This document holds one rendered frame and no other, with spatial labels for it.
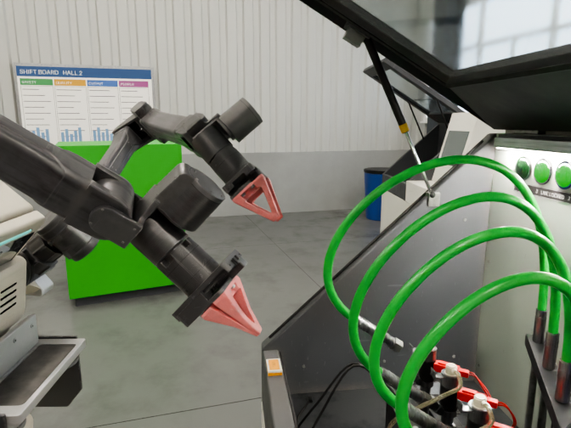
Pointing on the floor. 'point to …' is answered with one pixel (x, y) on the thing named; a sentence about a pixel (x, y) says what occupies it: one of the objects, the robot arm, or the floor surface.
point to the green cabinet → (98, 270)
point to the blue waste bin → (373, 179)
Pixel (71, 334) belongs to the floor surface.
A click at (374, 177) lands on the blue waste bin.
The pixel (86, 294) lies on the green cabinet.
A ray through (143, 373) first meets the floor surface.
